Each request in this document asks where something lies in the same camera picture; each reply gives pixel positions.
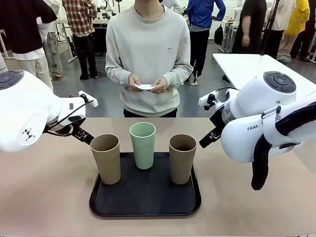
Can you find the tall brown cup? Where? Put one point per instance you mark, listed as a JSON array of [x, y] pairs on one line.
[[181, 165], [107, 163]]

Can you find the person in white shirt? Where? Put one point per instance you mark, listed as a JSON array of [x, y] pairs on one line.
[[172, 6]]

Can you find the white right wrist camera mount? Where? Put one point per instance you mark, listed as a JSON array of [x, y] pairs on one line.
[[205, 99]]

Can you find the person's right forearm beige sleeve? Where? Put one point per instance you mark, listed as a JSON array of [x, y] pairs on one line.
[[116, 74]]

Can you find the white scalloped paper coaster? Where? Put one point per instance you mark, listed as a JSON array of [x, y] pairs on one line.
[[145, 87]]

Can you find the person black top beige trousers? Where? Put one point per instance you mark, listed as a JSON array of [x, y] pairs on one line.
[[19, 24]]

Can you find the person's left hand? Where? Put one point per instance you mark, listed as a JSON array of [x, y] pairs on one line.
[[161, 85]]

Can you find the white table with metal legs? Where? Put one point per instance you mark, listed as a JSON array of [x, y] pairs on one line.
[[247, 66]]

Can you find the person's left forearm beige sleeve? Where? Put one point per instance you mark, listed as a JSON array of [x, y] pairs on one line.
[[180, 75]]

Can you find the person in black dress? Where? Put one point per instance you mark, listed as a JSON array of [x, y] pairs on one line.
[[249, 22]]

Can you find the person in grey patterned trousers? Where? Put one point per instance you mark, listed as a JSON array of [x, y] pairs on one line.
[[53, 49]]

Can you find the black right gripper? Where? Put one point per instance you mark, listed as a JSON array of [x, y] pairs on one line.
[[218, 118]]

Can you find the black tripod pole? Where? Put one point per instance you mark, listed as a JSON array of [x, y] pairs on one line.
[[269, 27]]

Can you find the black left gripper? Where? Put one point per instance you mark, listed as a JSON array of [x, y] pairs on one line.
[[77, 130]]

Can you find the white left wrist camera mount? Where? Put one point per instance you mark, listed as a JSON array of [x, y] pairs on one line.
[[91, 102]]

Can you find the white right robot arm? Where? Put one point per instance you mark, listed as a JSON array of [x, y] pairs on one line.
[[247, 138]]

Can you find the person in blue jacket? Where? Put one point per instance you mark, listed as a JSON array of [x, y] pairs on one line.
[[200, 14]]

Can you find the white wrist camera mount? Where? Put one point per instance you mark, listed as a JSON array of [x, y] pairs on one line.
[[91, 102], [205, 99]]

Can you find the person in yellow raincoat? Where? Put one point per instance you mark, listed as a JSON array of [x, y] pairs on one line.
[[298, 19]]

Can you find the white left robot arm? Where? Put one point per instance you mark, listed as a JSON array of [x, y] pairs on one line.
[[24, 103]]

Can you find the black backpack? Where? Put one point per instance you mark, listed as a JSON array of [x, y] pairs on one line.
[[218, 35]]

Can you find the white cylindrical air purifier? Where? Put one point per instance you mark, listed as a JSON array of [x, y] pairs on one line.
[[2, 64]]

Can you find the person in beige sweatshirt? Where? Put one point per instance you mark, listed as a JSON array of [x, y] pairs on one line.
[[148, 49]]

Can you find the grey bundled cloth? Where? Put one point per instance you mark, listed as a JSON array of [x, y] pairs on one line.
[[284, 58]]

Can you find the person's right hand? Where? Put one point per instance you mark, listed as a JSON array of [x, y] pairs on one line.
[[135, 80]]

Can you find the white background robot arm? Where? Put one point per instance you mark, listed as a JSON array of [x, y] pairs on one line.
[[107, 8], [237, 14]]

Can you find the grey background desk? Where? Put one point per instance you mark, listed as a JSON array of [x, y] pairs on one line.
[[228, 37]]

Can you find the person in plaid shirt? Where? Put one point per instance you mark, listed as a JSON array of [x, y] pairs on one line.
[[80, 17]]

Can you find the person white top black trousers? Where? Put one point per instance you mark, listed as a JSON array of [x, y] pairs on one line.
[[284, 14]]

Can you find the black plastic tray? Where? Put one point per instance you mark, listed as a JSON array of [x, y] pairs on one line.
[[145, 195]]

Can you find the tall mint green cup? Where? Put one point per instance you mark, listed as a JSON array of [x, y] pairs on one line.
[[143, 153]]

